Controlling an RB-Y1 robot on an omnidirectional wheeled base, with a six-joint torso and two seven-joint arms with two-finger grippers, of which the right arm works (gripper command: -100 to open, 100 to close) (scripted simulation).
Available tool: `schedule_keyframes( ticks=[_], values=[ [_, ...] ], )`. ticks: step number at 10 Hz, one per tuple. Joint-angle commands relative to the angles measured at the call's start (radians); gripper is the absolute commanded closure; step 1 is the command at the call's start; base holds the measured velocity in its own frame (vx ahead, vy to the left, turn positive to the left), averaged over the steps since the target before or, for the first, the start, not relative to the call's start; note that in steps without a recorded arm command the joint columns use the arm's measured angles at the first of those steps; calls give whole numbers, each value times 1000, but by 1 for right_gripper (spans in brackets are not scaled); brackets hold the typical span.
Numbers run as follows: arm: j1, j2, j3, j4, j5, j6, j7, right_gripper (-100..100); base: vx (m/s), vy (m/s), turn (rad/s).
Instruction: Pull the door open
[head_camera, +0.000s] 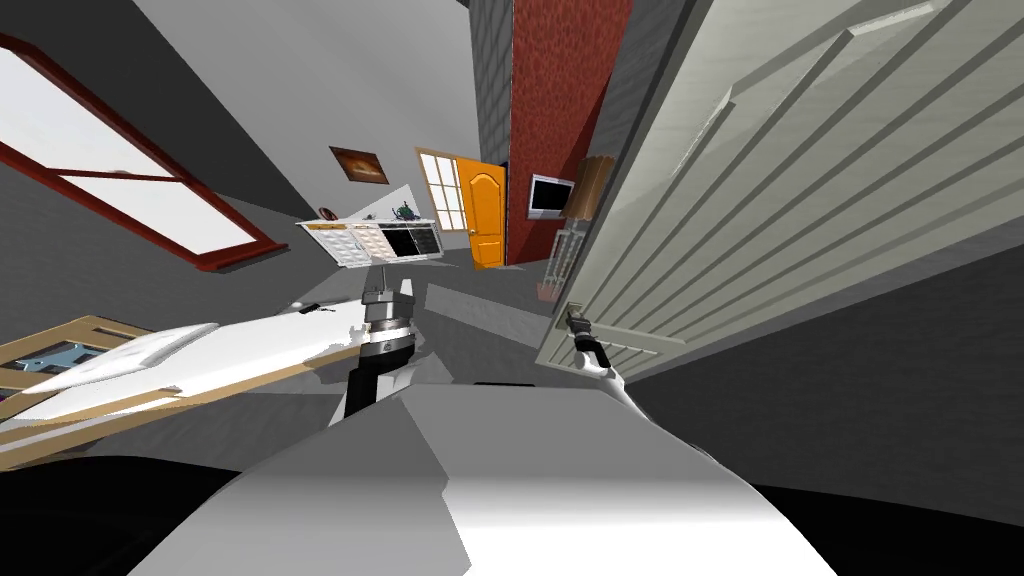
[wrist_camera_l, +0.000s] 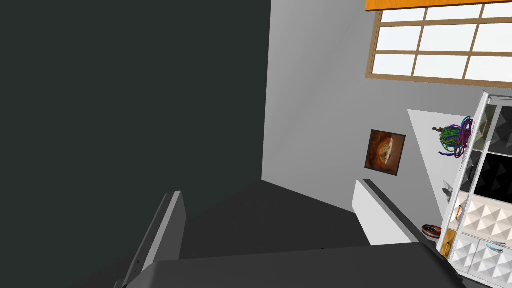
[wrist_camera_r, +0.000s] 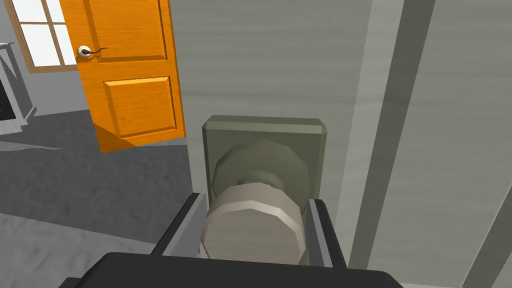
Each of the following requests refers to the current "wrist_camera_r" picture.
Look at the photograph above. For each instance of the orange panelled door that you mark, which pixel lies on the orange panelled door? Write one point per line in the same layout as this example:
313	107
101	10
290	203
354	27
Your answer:
128	76

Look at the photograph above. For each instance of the grey door knob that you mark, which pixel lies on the grey door knob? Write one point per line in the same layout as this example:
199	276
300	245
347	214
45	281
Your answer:
256	192

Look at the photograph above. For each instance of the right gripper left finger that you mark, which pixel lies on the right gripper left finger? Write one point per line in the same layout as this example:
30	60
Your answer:
184	231

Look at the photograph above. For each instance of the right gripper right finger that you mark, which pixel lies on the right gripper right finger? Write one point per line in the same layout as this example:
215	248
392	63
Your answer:
322	236

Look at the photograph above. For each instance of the grey door leaf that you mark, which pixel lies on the grey door leaf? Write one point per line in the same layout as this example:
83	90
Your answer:
272	64

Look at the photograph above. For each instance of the grey fireplace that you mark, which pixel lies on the grey fireplace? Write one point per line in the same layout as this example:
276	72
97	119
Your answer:
12	88

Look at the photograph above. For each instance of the wooden framed window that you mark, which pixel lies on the wooden framed window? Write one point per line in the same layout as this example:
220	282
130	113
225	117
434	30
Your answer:
42	34

